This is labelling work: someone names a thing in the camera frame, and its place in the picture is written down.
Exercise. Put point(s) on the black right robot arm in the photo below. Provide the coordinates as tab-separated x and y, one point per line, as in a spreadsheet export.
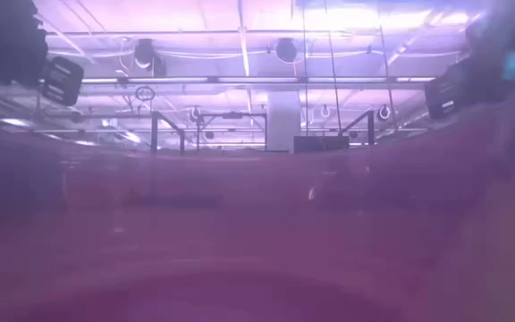
490	67

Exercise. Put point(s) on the black frame wooden shelf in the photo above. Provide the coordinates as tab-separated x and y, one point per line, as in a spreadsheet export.
154	134

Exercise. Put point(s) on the translucent purple plastic bowl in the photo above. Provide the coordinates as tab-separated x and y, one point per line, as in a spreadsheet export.
257	246

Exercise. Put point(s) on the long ceiling light bar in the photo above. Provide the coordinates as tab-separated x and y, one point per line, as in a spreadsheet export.
168	80

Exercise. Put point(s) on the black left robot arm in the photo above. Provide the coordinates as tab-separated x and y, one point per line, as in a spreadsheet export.
2	40

